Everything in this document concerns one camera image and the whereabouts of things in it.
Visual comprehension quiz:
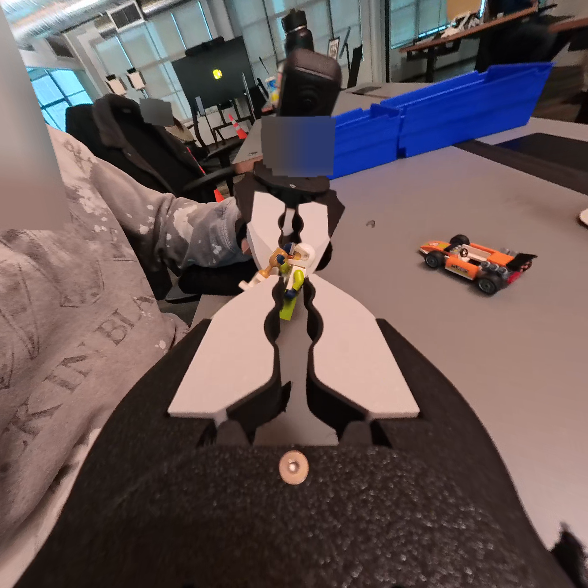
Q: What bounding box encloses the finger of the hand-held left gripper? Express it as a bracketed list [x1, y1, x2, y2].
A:
[296, 193, 336, 273]
[243, 189, 293, 272]

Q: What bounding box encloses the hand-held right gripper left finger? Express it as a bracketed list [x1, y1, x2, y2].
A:
[168, 276, 291, 423]

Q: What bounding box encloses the green lego minifigure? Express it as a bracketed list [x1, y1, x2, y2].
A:
[256, 239, 318, 322]

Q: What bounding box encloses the wooden desk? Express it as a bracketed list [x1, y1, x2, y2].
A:
[400, 8, 561, 83]

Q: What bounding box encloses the person's left forearm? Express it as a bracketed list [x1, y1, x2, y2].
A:
[101, 166, 251, 276]

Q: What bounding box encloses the black water bottle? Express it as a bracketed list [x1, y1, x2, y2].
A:
[281, 8, 313, 54]

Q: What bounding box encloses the black office chair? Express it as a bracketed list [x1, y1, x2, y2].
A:
[65, 94, 239, 203]

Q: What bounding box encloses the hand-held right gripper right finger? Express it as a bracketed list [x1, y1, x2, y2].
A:
[303, 274, 421, 425]

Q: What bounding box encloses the black wall screen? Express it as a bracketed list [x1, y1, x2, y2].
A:
[172, 35, 255, 120]

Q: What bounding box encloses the orange lego race car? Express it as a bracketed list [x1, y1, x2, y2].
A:
[419, 235, 538, 296]

